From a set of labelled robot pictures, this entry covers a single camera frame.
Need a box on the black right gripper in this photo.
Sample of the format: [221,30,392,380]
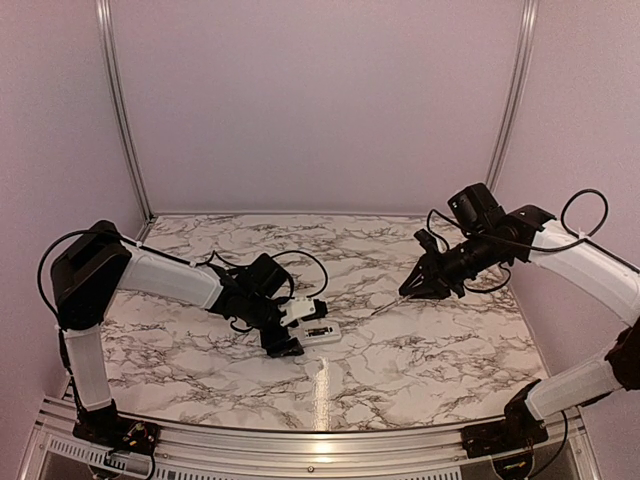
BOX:
[399,228,510,299]

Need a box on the white remote control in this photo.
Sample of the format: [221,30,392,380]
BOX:
[290,324,342,347]

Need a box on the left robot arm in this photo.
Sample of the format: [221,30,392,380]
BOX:
[51,221,316,445]

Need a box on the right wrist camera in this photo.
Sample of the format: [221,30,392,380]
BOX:
[414,229,443,254]

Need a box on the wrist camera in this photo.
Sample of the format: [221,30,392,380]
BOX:
[414,229,443,254]
[279,297,328,327]

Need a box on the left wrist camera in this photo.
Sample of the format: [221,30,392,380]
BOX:
[279,297,328,327]

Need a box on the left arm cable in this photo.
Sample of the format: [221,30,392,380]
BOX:
[38,227,330,331]

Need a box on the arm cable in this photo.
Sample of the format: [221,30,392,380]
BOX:
[38,227,330,331]
[424,187,640,294]

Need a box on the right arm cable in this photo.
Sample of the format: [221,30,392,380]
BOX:
[424,187,640,294]

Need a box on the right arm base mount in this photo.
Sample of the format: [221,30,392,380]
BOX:
[461,420,549,458]

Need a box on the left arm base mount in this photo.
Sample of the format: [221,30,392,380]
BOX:
[72,417,160,455]

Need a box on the front aluminium rail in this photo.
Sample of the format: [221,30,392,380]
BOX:
[19,394,601,480]

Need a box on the right aluminium frame post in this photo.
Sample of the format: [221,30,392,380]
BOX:
[485,0,540,194]

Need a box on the aluminium frame post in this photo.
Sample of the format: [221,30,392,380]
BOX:
[485,0,540,194]
[95,0,154,223]

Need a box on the left aluminium frame post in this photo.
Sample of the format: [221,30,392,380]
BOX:
[95,0,154,223]

